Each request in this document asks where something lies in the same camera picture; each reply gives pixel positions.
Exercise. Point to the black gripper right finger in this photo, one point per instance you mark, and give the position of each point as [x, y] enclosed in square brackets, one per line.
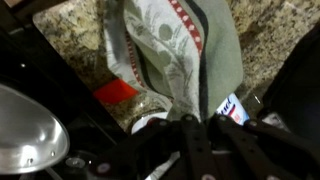
[264, 151]

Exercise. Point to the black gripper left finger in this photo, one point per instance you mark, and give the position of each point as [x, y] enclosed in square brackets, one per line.
[140, 154]

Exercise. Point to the white disinfectant wipes canister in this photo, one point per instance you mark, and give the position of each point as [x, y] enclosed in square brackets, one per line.
[231, 107]

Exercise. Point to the orange silicone spatula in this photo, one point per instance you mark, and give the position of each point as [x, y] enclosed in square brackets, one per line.
[115, 92]

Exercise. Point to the black coffee machine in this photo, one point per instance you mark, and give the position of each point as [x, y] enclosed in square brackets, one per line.
[294, 94]

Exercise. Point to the stainless steel frying pan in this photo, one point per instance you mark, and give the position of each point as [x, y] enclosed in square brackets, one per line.
[31, 137]

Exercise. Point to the green patterned kitchen towel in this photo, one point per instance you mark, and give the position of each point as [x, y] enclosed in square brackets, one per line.
[183, 53]

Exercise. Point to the black electric stove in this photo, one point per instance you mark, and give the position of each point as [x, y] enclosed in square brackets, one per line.
[29, 64]

